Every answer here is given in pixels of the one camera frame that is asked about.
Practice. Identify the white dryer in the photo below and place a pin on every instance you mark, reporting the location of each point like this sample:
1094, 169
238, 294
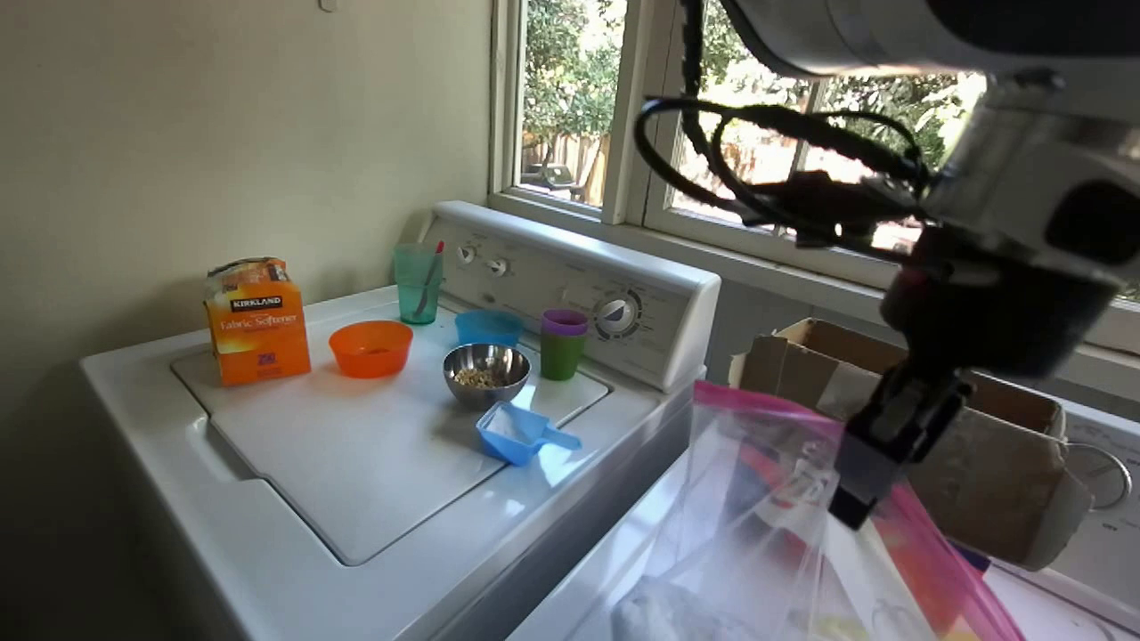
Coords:
588, 579

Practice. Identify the heap of seeds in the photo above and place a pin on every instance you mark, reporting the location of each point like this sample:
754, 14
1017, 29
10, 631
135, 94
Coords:
478, 378

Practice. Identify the clear zip bag pink seal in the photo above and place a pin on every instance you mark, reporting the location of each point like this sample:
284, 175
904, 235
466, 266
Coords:
766, 534

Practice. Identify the window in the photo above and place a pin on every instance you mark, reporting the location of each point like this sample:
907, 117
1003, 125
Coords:
570, 98

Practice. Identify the blue plastic bowl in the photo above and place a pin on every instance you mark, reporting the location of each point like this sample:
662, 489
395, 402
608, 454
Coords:
488, 328

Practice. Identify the blue plastic measuring scoop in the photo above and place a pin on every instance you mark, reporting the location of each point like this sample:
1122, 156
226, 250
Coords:
517, 434

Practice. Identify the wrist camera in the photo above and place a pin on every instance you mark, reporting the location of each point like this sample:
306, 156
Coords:
828, 206

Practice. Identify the white washing machine lid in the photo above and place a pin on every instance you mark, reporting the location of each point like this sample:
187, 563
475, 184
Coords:
356, 454

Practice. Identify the large washing machine dial knob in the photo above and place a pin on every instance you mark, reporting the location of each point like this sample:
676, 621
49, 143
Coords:
617, 314

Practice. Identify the purple plastic cup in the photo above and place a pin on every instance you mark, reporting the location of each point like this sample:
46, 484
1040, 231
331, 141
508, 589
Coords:
565, 322

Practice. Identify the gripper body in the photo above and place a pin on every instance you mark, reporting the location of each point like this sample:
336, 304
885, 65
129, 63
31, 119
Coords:
997, 312

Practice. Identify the dryer dial knob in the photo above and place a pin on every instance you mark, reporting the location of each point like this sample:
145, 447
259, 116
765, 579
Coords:
1100, 476

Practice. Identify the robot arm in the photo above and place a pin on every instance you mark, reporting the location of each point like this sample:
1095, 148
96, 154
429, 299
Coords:
997, 169

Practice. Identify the teal translucent plastic cup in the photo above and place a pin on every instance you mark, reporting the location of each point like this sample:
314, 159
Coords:
408, 280

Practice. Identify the white washing machine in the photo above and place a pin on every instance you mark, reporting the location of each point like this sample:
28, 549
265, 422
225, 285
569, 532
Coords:
294, 499

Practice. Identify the stick with pink tip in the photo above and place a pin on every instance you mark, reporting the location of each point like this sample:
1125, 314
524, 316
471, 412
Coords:
431, 271

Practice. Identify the steel bowl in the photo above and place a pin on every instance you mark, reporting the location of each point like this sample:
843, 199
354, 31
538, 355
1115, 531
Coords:
485, 396

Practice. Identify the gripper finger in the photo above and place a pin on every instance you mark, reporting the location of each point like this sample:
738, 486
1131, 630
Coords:
859, 472
931, 423

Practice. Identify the green plastic cup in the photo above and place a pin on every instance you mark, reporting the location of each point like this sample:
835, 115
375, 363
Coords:
561, 358

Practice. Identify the small washing machine knob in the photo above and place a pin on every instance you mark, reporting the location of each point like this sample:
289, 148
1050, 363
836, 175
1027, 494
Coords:
499, 267
466, 255

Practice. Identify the orange fabric softener box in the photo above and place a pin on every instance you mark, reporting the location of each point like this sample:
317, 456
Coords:
258, 334

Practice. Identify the orange plastic bowl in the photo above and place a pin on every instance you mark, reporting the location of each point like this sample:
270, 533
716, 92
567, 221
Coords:
370, 352

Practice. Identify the cardboard box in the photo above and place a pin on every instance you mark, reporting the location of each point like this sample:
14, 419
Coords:
989, 481

